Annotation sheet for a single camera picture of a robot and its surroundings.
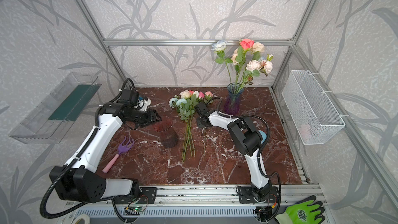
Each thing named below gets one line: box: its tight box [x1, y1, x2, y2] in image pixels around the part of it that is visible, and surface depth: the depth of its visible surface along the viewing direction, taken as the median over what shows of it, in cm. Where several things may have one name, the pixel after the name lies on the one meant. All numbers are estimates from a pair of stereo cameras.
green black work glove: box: [275, 194, 326, 224], surface depth 69 cm
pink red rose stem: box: [234, 38, 255, 88], surface depth 84 cm
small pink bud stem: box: [204, 91, 214, 104], surface depth 114 cm
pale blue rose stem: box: [211, 39, 234, 94], surface depth 86 cm
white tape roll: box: [72, 213, 91, 224], surface depth 69 cm
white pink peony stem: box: [238, 53, 274, 91], surface depth 80 cm
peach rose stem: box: [230, 47, 240, 92], surface depth 88 cm
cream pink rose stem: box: [248, 42, 265, 63], surface depth 83 cm
